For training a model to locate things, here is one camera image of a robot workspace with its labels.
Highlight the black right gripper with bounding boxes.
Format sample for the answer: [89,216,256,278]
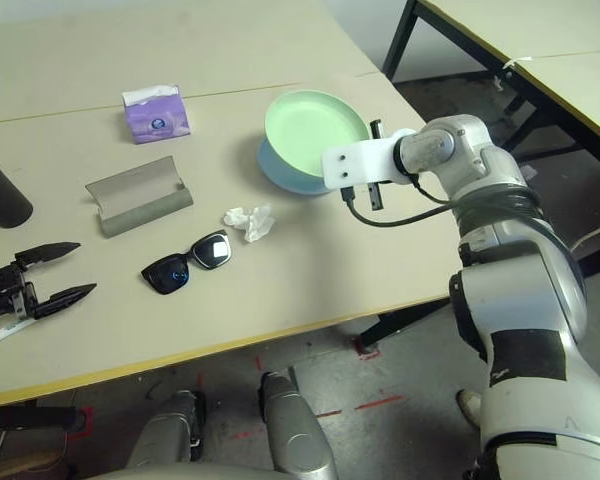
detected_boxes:
[365,118,384,211]

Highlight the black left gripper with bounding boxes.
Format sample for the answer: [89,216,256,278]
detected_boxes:
[0,241,98,322]

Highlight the green plate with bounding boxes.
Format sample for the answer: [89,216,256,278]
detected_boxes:
[264,88,371,180]

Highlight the black sunglasses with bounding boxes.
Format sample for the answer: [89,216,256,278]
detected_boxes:
[140,229,233,297]

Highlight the white tissue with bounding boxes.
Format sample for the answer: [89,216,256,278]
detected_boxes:
[223,203,276,245]

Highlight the uncapped black tip marker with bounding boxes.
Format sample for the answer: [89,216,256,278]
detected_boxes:
[0,317,37,345]

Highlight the light blue plate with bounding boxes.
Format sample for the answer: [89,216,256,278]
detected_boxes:
[256,137,339,198]

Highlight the black pen holder cup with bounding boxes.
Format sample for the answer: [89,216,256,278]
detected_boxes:
[0,147,34,230]

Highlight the grey open glasses case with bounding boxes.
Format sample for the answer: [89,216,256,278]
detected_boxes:
[84,155,196,240]

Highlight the purple tissue pack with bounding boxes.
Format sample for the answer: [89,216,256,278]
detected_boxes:
[121,83,193,146]

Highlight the silver robot left leg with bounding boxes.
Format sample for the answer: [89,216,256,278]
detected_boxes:
[124,389,207,471]

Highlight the silver robot leg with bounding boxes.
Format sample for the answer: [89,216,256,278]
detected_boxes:
[257,370,339,480]
[124,389,207,471]

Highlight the wooden plank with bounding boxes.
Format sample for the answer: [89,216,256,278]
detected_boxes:
[0,446,62,475]

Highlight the white zip tie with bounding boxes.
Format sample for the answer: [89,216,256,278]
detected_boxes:
[502,55,536,72]

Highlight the white shoe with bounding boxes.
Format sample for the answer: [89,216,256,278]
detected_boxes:
[456,389,483,427]

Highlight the grey robot torso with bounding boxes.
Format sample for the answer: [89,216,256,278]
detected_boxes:
[89,462,281,480]

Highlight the silver robot right leg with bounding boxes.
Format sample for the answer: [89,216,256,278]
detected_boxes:
[257,370,339,480]

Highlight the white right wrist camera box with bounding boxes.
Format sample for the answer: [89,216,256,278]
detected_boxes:
[321,128,417,189]

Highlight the white floor cable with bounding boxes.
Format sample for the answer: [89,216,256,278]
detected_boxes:
[569,214,600,252]

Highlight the beige table black frame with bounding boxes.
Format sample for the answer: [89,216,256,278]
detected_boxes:
[382,0,600,281]

